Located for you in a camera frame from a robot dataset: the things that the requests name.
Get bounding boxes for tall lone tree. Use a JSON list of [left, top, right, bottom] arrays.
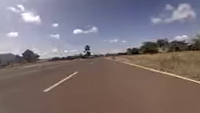
[[82, 44, 92, 57]]

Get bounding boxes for round dark tree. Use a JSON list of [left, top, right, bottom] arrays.
[[21, 48, 41, 64]]

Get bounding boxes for reddish brown asphalt road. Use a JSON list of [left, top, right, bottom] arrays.
[[0, 50, 200, 113]]

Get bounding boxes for white dashed centre line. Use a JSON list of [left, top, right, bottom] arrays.
[[42, 70, 81, 94]]

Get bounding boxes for white solid edge line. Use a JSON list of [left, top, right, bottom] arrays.
[[105, 51, 200, 95]]

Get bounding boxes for low grey building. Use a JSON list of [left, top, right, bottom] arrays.
[[0, 51, 22, 68]]

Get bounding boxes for row of trees and buildings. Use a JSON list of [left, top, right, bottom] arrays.
[[125, 31, 200, 56]]

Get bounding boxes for dry grass field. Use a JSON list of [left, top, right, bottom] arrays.
[[107, 49, 200, 90]]

